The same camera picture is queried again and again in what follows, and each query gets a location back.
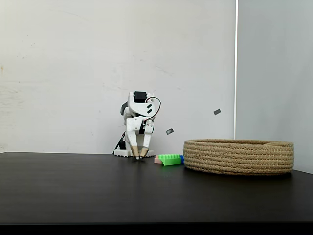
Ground white vertical corner trim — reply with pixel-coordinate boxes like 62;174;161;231
233;0;239;140

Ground green lego block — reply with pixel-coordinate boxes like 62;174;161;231
158;153;182;167

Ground red white black servo cable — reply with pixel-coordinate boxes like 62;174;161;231
143;97;162;123

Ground woven rope basket tray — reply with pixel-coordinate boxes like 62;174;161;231
183;139;295;176

